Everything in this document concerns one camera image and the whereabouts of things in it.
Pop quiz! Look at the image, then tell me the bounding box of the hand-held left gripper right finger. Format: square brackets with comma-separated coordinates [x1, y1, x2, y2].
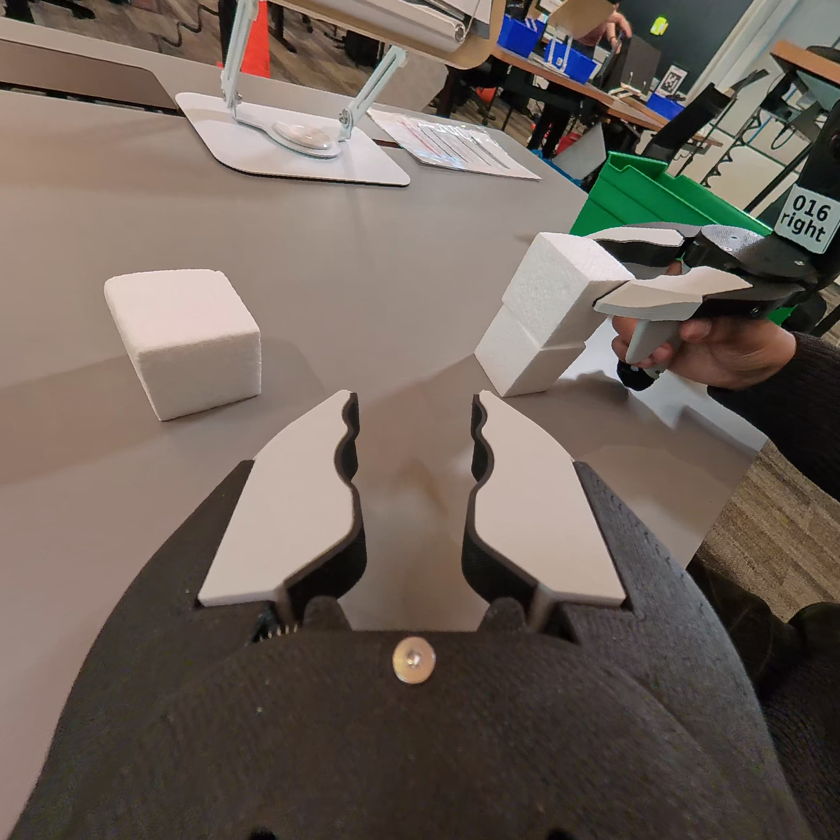
[462, 390, 628, 632]

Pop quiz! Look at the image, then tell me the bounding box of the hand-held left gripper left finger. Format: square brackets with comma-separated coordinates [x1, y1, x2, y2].
[197, 390, 366, 624]

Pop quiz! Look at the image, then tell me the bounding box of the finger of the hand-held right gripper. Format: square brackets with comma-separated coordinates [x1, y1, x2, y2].
[583, 224, 702, 265]
[592, 268, 753, 324]

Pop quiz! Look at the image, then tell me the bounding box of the white foam cube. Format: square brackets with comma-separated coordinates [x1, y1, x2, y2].
[502, 231, 636, 349]
[474, 303, 592, 399]
[104, 268, 262, 421]

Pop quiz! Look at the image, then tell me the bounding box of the grey desk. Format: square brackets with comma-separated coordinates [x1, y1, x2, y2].
[0, 16, 769, 828]

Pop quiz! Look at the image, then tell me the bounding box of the person's right hand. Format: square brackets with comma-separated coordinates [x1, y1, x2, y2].
[610, 318, 799, 391]

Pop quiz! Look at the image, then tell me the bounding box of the green plastic bin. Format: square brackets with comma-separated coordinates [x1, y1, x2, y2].
[570, 151, 808, 326]

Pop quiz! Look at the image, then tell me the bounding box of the white foam panel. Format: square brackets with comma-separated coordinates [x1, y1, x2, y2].
[553, 121, 608, 183]

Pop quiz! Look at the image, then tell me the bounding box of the black stand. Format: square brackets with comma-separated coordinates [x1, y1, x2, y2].
[640, 69, 769, 178]

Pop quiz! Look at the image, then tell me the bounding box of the long wooden table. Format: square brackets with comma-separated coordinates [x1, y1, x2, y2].
[489, 46, 723, 148]

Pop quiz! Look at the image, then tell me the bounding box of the blue plastic bin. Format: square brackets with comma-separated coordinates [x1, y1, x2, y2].
[497, 14, 547, 59]
[543, 36, 599, 81]

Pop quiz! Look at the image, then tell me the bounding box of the person's leg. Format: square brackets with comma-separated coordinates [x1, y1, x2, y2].
[686, 558, 840, 840]

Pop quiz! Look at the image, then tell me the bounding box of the white laptop stand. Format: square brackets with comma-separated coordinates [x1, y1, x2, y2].
[176, 0, 471, 189]

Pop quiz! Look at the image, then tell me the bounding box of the grey desk cable lid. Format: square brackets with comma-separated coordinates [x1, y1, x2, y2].
[0, 41, 179, 111]

